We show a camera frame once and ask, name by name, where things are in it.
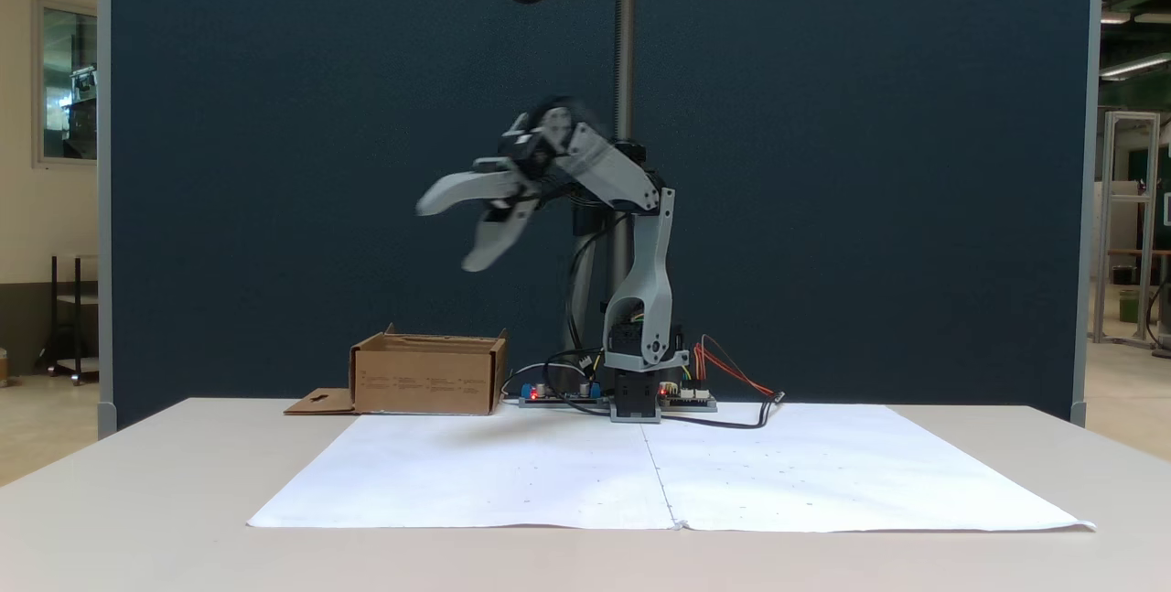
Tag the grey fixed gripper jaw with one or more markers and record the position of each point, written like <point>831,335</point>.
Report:
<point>462,189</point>

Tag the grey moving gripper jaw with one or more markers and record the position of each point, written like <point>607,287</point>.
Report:
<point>499,240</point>

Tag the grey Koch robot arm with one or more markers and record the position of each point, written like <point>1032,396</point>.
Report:
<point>649,281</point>

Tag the brown cardboard box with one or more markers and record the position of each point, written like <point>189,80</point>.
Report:
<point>425,382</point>

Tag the blue power circuit board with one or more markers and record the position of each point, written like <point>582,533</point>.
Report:
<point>558,393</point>

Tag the dark blue partition panel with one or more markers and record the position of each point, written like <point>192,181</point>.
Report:
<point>274,162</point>

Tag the white paper sheet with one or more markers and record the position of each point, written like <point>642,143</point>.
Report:
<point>512,473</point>

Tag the motor driver circuit board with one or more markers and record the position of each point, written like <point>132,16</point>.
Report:
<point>691,398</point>

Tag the black metal shelf cart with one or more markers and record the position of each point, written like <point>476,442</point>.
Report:
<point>73,317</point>

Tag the ceiling strip light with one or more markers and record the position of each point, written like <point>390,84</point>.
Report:
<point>1134,66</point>

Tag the grey camera tripod stand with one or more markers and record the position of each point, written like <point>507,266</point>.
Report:
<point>625,25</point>

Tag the framed wall window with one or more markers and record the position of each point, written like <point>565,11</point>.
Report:
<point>69,80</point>

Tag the aluminium profile frame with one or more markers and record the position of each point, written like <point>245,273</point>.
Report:
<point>1104,226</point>

